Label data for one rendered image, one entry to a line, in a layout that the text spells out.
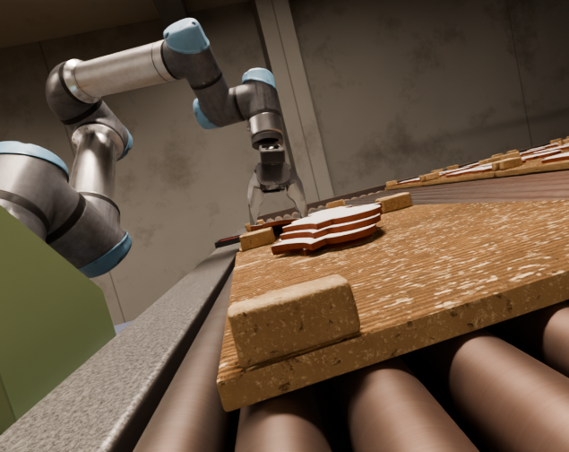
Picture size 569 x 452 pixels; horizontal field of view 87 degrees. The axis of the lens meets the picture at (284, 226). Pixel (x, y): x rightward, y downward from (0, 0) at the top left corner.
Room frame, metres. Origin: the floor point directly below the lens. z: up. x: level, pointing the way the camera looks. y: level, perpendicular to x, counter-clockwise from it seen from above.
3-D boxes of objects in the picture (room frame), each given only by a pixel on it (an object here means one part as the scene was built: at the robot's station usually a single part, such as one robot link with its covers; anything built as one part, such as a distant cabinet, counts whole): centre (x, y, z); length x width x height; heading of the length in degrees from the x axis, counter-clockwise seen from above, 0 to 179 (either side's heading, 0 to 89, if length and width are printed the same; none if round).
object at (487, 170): (1.07, -0.80, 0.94); 0.41 x 0.35 x 0.04; 1
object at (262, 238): (0.53, 0.05, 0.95); 0.06 x 0.02 x 0.03; 97
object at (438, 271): (0.35, -0.10, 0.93); 0.41 x 0.35 x 0.02; 7
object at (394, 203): (0.56, -0.21, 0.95); 0.06 x 0.02 x 0.03; 97
